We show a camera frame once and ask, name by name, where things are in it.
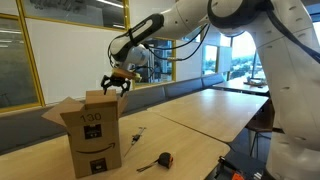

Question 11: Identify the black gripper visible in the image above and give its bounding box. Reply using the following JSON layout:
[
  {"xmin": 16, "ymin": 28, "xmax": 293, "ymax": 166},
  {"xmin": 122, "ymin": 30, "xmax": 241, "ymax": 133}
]
[{"xmin": 100, "ymin": 75, "xmax": 132, "ymax": 98}]

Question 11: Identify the small dark cable piece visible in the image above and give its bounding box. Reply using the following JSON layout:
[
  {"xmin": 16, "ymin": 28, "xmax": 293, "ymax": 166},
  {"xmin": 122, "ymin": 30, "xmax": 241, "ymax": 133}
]
[{"xmin": 123, "ymin": 126, "xmax": 147, "ymax": 158}]

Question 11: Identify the brown cardboard shipping box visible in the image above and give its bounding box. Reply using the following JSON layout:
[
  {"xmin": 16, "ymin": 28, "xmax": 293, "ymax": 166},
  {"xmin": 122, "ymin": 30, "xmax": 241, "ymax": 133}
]
[{"xmin": 41, "ymin": 89, "xmax": 129, "ymax": 179}]

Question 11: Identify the grey upholstered bench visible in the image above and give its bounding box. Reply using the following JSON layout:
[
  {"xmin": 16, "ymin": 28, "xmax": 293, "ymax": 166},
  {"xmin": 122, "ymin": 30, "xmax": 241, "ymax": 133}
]
[{"xmin": 0, "ymin": 73, "xmax": 225, "ymax": 156}]

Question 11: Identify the black orange tool case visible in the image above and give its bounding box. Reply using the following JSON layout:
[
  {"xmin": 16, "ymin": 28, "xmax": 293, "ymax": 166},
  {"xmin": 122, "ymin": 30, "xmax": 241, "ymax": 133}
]
[{"xmin": 204, "ymin": 149, "xmax": 268, "ymax": 180}]

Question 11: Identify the brown chair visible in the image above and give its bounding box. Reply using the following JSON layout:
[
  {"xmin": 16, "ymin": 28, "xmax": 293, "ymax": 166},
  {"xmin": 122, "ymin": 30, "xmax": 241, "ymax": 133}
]
[{"xmin": 245, "ymin": 99, "xmax": 278, "ymax": 158}]

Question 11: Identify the gold wrist camera bar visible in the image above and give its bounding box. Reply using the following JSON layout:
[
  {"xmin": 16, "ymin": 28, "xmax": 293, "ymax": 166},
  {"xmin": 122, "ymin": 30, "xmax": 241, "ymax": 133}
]
[{"xmin": 111, "ymin": 68, "xmax": 143, "ymax": 83}]

